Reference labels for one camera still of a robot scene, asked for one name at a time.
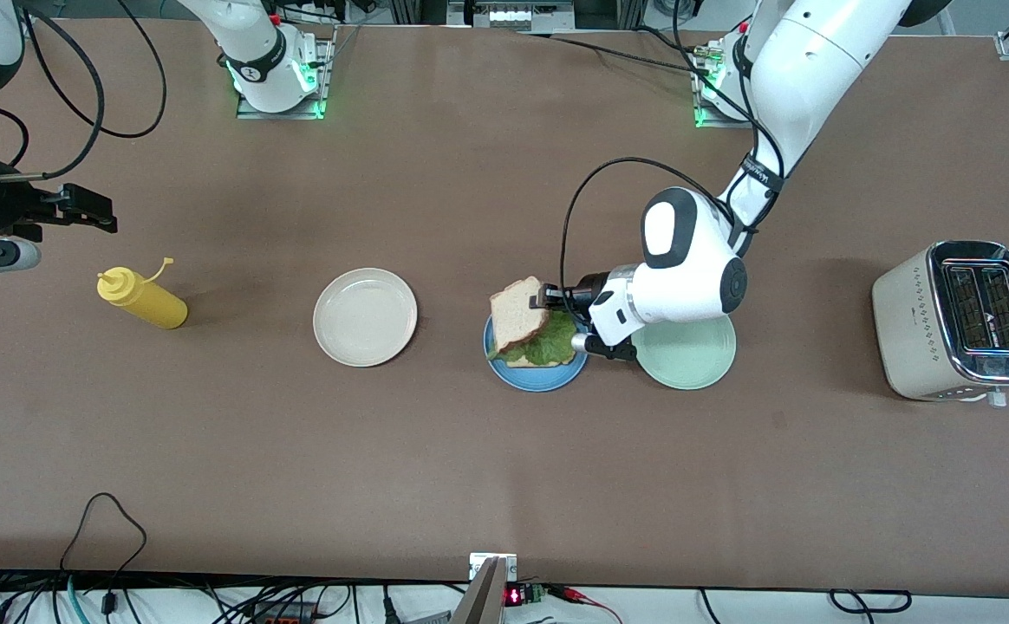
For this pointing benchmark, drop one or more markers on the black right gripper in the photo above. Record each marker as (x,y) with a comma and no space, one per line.
(9,205)

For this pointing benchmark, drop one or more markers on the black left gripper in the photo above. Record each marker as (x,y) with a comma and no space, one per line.
(589,289)

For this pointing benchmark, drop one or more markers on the brown bread slice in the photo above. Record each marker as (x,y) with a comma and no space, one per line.
(526,363)
(517,312)

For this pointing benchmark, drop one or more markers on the green lettuce leaf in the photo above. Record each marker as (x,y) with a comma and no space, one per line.
(552,347)

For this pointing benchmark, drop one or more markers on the yellow mustard squeeze bottle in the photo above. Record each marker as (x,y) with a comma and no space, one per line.
(149,303)

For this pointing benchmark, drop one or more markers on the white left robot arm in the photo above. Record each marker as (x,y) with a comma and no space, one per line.
(808,69)

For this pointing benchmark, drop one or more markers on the blue round plate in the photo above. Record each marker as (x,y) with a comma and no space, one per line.
(535,379)

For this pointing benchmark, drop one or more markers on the pale green round plate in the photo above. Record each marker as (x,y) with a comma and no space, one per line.
(686,364)

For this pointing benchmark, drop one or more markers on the beige round plate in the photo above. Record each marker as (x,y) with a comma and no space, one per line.
(366,317)

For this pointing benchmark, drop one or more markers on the grey metal connector box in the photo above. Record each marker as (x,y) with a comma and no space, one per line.
(511,15)

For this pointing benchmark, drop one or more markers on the small red display module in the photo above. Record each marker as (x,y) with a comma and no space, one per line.
(522,596)

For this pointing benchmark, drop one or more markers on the cream and chrome toaster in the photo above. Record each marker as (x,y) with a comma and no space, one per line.
(908,338)

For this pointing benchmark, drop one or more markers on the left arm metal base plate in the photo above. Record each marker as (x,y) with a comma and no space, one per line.
(712,123)

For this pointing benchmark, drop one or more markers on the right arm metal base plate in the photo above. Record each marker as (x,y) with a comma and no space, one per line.
(324,78)

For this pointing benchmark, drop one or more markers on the aluminium camera mount profile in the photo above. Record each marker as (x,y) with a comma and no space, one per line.
(491,568)

